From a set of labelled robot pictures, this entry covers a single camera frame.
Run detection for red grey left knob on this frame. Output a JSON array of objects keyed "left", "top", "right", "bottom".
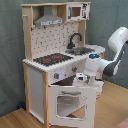
[{"left": 54, "top": 73, "right": 60, "bottom": 79}]

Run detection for black toy faucet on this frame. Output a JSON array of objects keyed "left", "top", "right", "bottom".
[{"left": 67, "top": 33, "right": 82, "bottom": 49}]

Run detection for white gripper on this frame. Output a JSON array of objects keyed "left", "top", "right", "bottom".
[{"left": 73, "top": 73, "right": 104, "bottom": 91}]

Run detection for small metal pot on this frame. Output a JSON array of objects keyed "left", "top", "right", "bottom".
[{"left": 74, "top": 49, "right": 85, "bottom": 55}]

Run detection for red grey right knob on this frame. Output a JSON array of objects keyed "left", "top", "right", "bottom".
[{"left": 71, "top": 65, "right": 78, "bottom": 73}]

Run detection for white oven door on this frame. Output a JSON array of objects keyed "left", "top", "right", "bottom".
[{"left": 49, "top": 86, "right": 96, "bottom": 128}]

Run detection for black stovetop red burners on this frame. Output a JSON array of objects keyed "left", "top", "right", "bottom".
[{"left": 34, "top": 53, "right": 71, "bottom": 66}]

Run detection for red grey knob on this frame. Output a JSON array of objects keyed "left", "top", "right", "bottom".
[
  {"left": 71, "top": 65, "right": 78, "bottom": 73},
  {"left": 54, "top": 73, "right": 60, "bottom": 79}
]

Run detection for white toy microwave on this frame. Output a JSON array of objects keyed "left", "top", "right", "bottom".
[{"left": 66, "top": 3, "right": 89, "bottom": 21}]

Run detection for grey toy sink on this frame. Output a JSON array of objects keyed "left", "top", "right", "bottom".
[{"left": 65, "top": 47, "right": 95, "bottom": 55}]

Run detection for wooden toy kitchen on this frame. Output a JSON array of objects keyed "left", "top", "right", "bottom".
[{"left": 22, "top": 2, "right": 104, "bottom": 127}]

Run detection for grey range hood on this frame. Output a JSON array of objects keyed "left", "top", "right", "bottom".
[{"left": 35, "top": 6, "right": 64, "bottom": 27}]

